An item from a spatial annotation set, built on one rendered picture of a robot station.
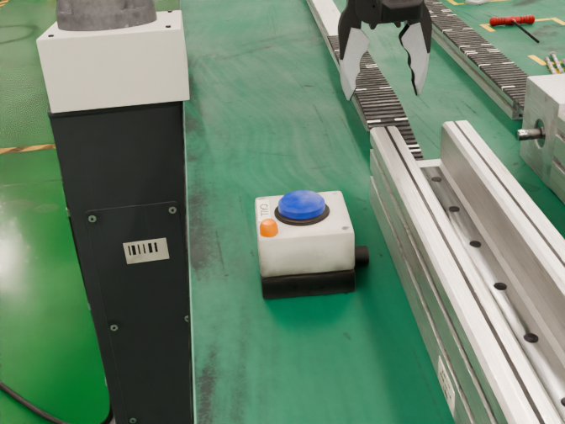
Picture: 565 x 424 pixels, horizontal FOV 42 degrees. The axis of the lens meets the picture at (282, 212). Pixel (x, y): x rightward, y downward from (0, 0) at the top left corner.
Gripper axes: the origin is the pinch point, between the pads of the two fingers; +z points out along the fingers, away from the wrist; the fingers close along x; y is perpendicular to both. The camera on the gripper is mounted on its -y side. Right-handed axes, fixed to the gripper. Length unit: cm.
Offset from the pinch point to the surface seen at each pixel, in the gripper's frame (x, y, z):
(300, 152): 11.0, -3.7, 5.7
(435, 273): 5.1, -44.4, -2.1
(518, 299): -0.6, -45.3, 0.0
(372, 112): 1.5, -0.4, 2.4
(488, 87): -17.1, 11.3, 4.4
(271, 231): 15.8, -34.2, -0.8
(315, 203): 11.9, -31.5, -1.7
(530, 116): -14.0, -11.9, 0.0
